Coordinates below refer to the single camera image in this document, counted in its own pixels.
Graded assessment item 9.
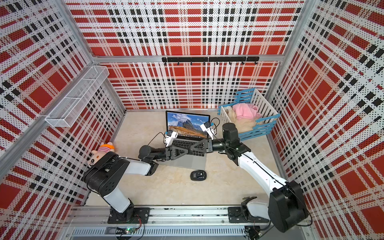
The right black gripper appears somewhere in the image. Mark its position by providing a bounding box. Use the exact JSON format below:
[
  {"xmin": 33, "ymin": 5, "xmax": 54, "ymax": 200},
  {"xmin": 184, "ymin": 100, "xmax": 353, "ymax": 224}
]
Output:
[{"xmin": 191, "ymin": 137, "xmax": 229, "ymax": 154}]

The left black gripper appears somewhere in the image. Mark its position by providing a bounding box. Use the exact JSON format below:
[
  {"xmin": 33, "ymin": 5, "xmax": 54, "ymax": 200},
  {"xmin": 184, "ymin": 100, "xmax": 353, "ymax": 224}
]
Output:
[{"xmin": 151, "ymin": 144, "xmax": 190, "ymax": 161}]

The black wireless mouse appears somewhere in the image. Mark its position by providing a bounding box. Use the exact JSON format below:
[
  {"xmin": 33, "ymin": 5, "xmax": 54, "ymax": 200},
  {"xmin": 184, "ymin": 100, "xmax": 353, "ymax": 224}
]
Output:
[{"xmin": 190, "ymin": 170, "xmax": 207, "ymax": 182}]

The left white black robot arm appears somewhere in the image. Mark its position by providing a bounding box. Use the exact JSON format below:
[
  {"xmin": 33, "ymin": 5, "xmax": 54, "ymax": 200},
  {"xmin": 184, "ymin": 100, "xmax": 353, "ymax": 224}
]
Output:
[{"xmin": 82, "ymin": 145, "xmax": 190, "ymax": 224}]

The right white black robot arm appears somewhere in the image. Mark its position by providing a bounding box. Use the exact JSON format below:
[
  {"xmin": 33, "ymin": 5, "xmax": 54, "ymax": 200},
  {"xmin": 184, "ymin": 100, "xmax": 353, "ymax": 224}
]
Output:
[{"xmin": 200, "ymin": 122, "xmax": 310, "ymax": 233}]

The silver open laptop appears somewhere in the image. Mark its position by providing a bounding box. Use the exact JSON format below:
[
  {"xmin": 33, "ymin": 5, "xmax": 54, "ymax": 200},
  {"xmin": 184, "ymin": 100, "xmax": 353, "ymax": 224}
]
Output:
[{"xmin": 162, "ymin": 111, "xmax": 211, "ymax": 170}]

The cream fluffy cloth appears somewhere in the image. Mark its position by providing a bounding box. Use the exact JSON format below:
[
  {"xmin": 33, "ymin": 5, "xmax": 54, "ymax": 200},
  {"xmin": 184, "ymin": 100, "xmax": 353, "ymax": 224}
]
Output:
[{"xmin": 224, "ymin": 106, "xmax": 258, "ymax": 133}]

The pink cloth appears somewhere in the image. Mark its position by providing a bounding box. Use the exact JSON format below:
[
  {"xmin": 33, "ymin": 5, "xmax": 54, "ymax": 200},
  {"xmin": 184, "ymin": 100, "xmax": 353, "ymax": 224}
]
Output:
[{"xmin": 232, "ymin": 103, "xmax": 263, "ymax": 120}]

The white blue slatted crate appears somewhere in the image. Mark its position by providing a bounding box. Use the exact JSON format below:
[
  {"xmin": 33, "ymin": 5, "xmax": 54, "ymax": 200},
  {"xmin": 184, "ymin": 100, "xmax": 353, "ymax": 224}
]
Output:
[{"xmin": 218, "ymin": 88, "xmax": 280, "ymax": 141}]

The orange plush doll toy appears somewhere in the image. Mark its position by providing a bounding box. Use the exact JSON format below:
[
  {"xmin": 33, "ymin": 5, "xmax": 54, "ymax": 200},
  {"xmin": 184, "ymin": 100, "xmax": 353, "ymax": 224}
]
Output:
[{"xmin": 88, "ymin": 142, "xmax": 115, "ymax": 167}]

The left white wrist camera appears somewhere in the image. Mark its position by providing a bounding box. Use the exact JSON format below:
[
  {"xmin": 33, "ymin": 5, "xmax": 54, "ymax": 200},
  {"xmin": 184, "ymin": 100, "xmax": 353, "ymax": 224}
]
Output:
[{"xmin": 164, "ymin": 130, "xmax": 178, "ymax": 147}]

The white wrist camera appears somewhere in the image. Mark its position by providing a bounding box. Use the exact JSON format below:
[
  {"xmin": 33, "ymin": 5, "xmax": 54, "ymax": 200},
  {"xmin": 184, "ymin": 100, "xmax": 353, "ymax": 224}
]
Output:
[
  {"xmin": 164, "ymin": 130, "xmax": 178, "ymax": 147},
  {"xmin": 200, "ymin": 121, "xmax": 217, "ymax": 140}
]

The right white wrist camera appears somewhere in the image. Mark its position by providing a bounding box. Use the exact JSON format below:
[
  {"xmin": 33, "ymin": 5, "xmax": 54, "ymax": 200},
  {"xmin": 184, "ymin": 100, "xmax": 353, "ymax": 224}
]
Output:
[{"xmin": 200, "ymin": 121, "xmax": 217, "ymax": 140}]

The black wall hook rail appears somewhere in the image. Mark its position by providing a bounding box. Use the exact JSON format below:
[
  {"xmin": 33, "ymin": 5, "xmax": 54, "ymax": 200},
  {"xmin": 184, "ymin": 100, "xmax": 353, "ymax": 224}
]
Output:
[{"xmin": 162, "ymin": 57, "xmax": 260, "ymax": 64}]

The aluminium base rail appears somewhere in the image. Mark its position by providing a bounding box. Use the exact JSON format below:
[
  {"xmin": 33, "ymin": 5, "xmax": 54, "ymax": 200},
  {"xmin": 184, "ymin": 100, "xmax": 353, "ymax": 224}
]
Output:
[{"xmin": 59, "ymin": 205, "xmax": 318, "ymax": 240}]

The white wire mesh shelf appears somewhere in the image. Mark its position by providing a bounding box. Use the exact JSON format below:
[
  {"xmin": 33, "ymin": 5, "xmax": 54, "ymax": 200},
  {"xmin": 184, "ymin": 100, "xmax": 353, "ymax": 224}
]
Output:
[{"xmin": 45, "ymin": 66, "xmax": 109, "ymax": 128}]

